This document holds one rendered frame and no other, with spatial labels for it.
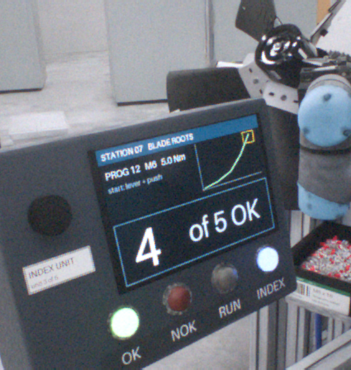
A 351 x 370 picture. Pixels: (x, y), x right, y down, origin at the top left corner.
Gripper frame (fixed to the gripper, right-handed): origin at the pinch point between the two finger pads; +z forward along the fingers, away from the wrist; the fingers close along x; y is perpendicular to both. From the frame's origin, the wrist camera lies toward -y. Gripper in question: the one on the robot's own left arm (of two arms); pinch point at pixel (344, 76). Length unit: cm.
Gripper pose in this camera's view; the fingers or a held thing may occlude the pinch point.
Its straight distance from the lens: 106.6
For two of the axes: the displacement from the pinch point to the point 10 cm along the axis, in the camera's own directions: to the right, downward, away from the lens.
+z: 3.0, -3.4, 8.9
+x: 1.4, 9.4, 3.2
